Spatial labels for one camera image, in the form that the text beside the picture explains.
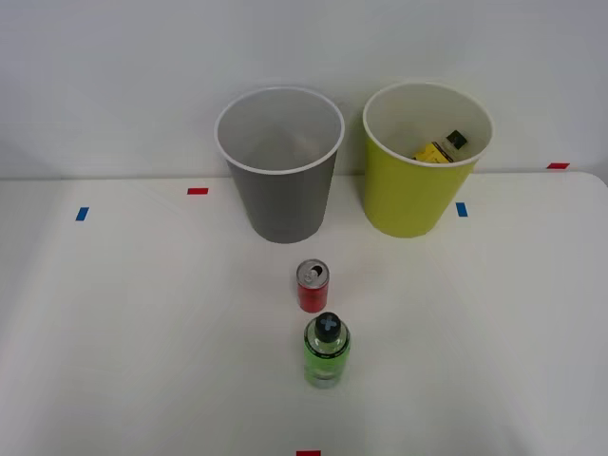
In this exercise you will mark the yellow-green plastic waste bin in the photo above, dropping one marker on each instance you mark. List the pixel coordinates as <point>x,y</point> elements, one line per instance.
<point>404,195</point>

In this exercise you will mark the red drink can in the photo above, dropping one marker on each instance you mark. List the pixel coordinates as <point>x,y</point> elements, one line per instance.
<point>313,292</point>

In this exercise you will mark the yellow label plastic bottle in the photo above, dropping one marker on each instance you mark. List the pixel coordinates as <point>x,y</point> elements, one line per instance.
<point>439,149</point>

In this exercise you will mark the grey plastic waste bin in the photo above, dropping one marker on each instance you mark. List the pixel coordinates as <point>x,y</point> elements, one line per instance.
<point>280,199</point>

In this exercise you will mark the green label plastic bottle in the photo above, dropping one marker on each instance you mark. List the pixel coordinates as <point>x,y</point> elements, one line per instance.
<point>326,354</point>

